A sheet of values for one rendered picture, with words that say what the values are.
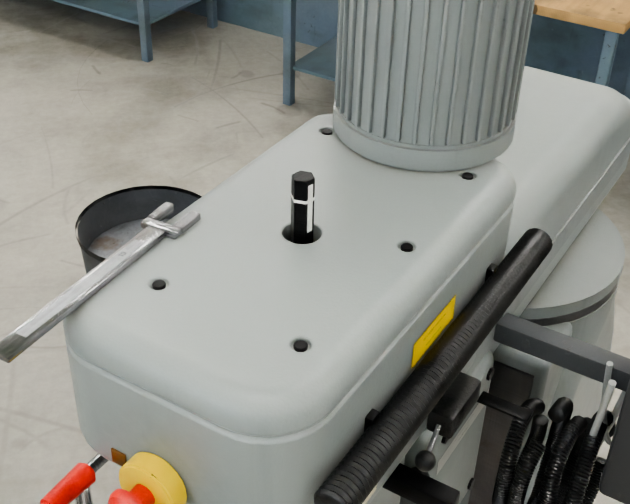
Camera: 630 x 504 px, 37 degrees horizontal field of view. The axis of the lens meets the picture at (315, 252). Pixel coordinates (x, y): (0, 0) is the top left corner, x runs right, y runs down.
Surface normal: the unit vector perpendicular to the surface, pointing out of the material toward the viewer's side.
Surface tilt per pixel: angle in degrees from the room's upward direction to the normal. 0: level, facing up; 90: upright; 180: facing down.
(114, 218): 87
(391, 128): 90
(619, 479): 90
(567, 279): 0
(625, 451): 90
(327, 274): 0
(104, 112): 0
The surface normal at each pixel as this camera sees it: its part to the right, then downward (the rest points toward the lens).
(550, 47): -0.53, 0.47
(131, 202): 0.44, 0.47
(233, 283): 0.03, -0.82
